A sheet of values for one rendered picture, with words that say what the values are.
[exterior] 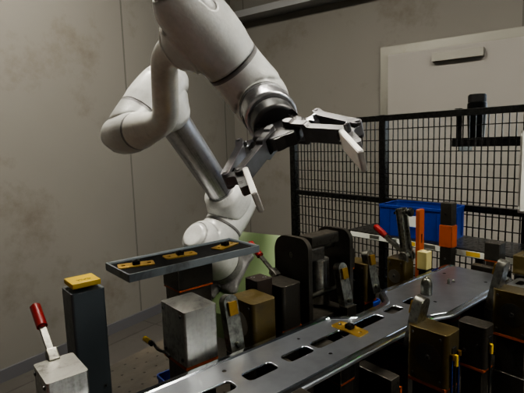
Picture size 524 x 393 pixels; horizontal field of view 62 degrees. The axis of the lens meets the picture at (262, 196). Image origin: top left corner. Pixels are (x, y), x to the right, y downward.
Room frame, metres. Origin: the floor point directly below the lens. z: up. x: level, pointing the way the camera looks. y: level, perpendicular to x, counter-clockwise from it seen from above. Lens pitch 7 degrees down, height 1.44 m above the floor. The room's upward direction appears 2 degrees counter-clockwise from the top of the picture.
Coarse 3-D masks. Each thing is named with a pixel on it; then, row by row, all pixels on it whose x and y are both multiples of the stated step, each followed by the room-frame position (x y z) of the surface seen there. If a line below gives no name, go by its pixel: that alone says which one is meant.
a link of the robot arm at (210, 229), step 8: (200, 224) 1.59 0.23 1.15; (208, 224) 1.59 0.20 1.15; (216, 224) 1.62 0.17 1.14; (224, 224) 1.62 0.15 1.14; (192, 232) 1.58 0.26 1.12; (200, 232) 1.55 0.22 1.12; (208, 232) 1.56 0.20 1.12; (216, 232) 1.58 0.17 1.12; (224, 232) 1.60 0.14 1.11; (232, 232) 1.63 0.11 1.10; (184, 240) 1.57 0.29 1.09; (192, 240) 1.55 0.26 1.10; (200, 240) 1.54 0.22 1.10; (208, 240) 1.54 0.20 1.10; (216, 264) 1.58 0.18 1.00; (224, 264) 1.60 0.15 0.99; (232, 264) 1.64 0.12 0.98; (216, 272) 1.60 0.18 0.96; (224, 272) 1.62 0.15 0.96; (216, 280) 1.65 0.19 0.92
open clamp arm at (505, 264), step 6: (498, 264) 1.10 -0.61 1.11; (504, 264) 1.09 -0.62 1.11; (498, 270) 1.10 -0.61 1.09; (504, 270) 1.09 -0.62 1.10; (498, 276) 1.10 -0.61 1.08; (504, 276) 1.11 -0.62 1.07; (492, 282) 1.11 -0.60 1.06; (498, 282) 1.10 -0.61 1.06; (504, 282) 1.12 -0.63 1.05; (492, 288) 1.11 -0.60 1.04; (498, 288) 1.10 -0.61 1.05; (492, 294) 1.11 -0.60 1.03; (486, 300) 1.12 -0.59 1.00; (492, 300) 1.11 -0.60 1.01; (486, 306) 1.12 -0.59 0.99; (492, 306) 1.11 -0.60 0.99
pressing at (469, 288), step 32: (416, 288) 1.25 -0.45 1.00; (448, 288) 1.24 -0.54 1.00; (480, 288) 1.23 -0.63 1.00; (320, 320) 1.03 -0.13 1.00; (352, 320) 1.03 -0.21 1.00; (384, 320) 1.02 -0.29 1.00; (256, 352) 0.88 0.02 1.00; (288, 352) 0.88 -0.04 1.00; (320, 352) 0.87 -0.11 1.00; (352, 352) 0.87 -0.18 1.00; (160, 384) 0.76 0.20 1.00; (192, 384) 0.76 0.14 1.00; (256, 384) 0.76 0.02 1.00; (288, 384) 0.75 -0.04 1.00
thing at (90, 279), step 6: (78, 276) 0.94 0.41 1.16; (84, 276) 0.94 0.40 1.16; (90, 276) 0.94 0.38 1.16; (96, 276) 0.94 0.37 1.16; (66, 282) 0.91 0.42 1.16; (72, 282) 0.90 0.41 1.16; (78, 282) 0.90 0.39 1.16; (84, 282) 0.90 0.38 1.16; (90, 282) 0.91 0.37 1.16; (96, 282) 0.91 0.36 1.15; (72, 288) 0.89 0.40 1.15; (78, 288) 0.89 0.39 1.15; (84, 288) 0.92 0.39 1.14
